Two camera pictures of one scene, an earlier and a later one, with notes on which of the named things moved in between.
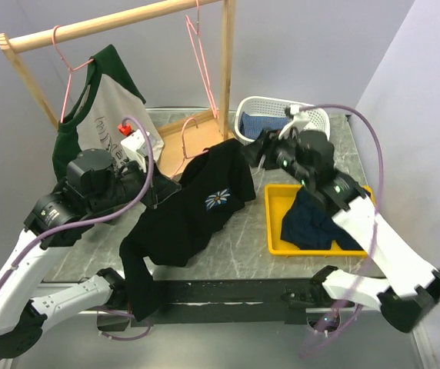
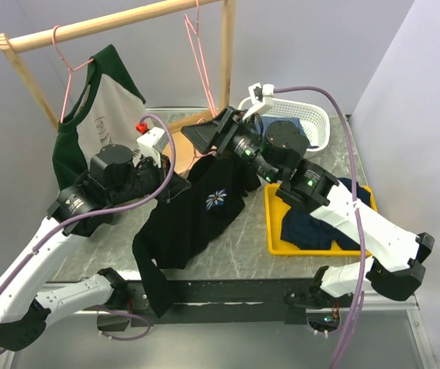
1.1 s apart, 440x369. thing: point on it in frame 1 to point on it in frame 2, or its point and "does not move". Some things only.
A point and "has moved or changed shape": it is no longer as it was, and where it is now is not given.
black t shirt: (174, 224) has moved or changed shape
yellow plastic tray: (279, 199) does not move
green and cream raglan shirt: (105, 106) does not move
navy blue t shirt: (308, 223) does not move
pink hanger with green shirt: (69, 68) does not move
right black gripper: (265, 147) to (219, 131)
